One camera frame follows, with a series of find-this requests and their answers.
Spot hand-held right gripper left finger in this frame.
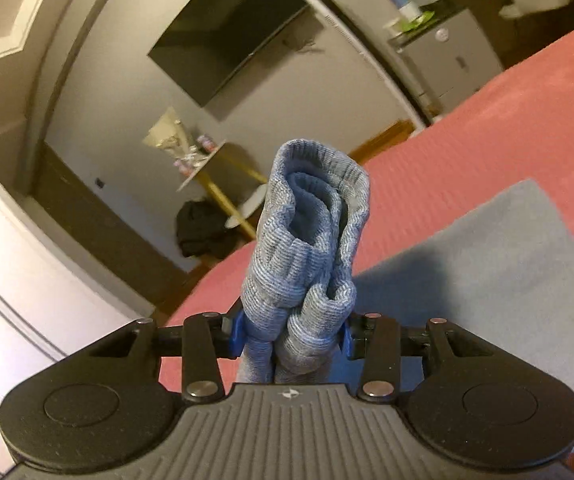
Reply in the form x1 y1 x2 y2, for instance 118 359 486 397
85 310 246 404

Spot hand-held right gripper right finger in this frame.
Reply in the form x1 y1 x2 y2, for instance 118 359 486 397
339 311 490 402

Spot grey sweat pants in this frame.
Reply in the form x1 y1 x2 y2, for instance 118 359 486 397
237 138 574 453

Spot black bag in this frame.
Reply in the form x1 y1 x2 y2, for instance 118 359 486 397
176 200 248 259

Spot yellow side table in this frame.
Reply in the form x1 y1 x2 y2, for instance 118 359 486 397
177 140 268 241

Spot white wardrobe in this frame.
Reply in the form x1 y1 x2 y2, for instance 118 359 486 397
0 140 156 480

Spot wrapped flower bouquet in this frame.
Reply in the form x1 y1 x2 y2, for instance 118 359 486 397
143 106 194 162

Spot pink ribbed bedspread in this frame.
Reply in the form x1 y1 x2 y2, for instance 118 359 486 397
159 15 574 480

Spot grey cabinet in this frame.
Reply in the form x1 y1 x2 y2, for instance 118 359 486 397
391 7 506 117

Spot white tower fan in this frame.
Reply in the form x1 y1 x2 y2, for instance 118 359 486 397
303 0 432 128

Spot green packets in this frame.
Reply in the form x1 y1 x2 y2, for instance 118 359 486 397
399 10 438 32

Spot wall-mounted black television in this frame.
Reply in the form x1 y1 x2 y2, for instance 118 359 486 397
148 0 312 108

